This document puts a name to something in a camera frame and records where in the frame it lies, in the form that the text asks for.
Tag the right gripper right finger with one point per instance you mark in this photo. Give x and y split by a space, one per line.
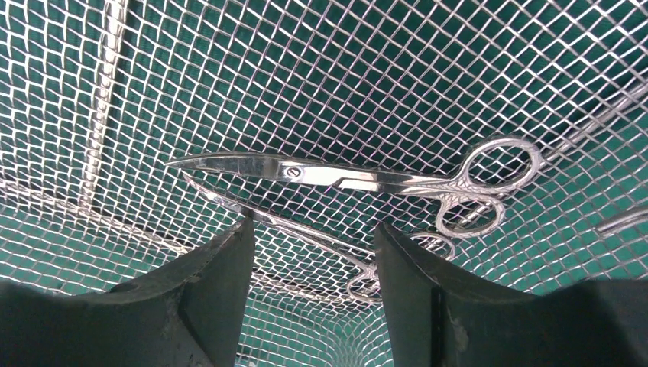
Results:
439 314

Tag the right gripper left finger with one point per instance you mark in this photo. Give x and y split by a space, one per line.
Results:
188 312

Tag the steel scissors blade pair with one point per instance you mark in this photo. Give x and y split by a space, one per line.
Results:
451 191

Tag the green surgical cloth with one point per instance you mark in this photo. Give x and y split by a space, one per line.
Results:
50 253

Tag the metal mesh tray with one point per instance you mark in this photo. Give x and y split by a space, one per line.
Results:
303 76

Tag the surgical forceps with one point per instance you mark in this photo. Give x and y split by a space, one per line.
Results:
364 286

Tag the surgical scissors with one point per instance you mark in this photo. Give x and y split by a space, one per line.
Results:
622 221

